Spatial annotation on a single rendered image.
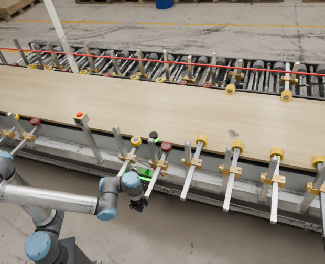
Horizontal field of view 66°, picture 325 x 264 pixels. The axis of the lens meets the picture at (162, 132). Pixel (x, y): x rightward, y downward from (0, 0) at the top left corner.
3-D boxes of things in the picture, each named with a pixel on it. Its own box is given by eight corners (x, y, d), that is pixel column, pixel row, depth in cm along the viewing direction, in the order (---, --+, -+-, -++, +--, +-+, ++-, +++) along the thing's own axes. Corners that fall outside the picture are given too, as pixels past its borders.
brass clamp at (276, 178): (283, 188, 150) (285, 184, 146) (259, 183, 154) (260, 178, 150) (283, 180, 153) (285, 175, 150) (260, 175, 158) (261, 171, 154)
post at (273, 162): (262, 205, 171) (278, 161, 137) (257, 204, 172) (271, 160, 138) (263, 200, 173) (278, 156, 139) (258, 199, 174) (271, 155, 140)
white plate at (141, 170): (169, 181, 188) (168, 173, 181) (137, 173, 196) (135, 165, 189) (169, 180, 188) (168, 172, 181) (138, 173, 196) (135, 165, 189)
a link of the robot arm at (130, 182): (121, 171, 137) (139, 169, 137) (126, 183, 146) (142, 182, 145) (119, 185, 130) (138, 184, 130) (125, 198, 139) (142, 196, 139)
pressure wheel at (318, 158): (309, 164, 159) (319, 170, 160) (320, 158, 153) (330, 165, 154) (309, 157, 163) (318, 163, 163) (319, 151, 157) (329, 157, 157)
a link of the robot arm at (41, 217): (41, 239, 166) (-37, 173, 114) (48, 215, 178) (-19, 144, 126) (63, 237, 165) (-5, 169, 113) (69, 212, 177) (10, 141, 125)
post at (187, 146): (191, 188, 186) (189, 145, 153) (186, 187, 187) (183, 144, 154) (192, 184, 189) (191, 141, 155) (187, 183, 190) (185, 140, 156)
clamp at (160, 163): (166, 171, 180) (165, 166, 176) (149, 167, 184) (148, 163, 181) (169, 165, 184) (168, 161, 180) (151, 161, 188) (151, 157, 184)
